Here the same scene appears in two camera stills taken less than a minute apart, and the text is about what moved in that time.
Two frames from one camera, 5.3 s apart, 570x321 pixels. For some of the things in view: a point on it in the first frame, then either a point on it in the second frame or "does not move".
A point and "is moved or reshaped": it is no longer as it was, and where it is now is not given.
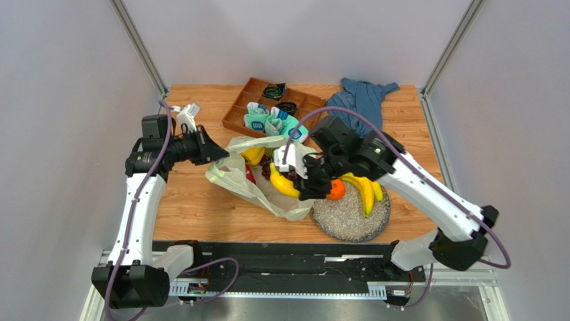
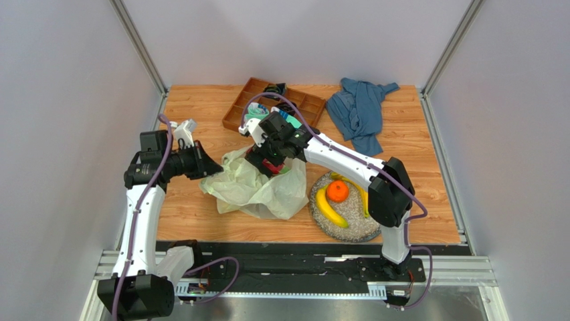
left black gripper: [207, 150] to [203, 165]
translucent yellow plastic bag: [229, 170] is moved or reshaped
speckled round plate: [346, 219] does not move
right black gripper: [314, 176] to [260, 159]
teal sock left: [257, 117] does not move
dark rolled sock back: [275, 91] does not move
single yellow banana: [282, 184] to [322, 200]
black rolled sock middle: [288, 107] does not move
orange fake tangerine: [338, 189] does not move
